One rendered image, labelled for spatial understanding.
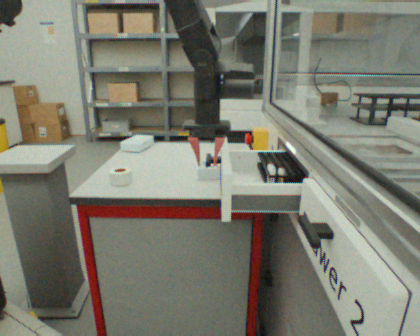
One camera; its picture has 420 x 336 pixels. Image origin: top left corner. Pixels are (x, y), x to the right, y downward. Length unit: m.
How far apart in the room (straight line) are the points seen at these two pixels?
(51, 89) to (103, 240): 4.58
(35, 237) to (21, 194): 0.21
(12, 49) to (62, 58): 0.77
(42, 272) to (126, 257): 0.67
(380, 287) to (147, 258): 0.77
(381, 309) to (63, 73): 5.23
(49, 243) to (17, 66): 4.41
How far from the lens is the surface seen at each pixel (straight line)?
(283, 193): 0.62
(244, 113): 1.50
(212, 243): 0.95
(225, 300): 1.09
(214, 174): 0.98
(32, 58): 5.54
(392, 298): 0.34
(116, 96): 4.67
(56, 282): 1.63
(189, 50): 0.59
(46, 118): 5.12
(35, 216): 1.47
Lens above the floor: 1.12
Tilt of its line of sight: 18 degrees down
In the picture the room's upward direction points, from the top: straight up
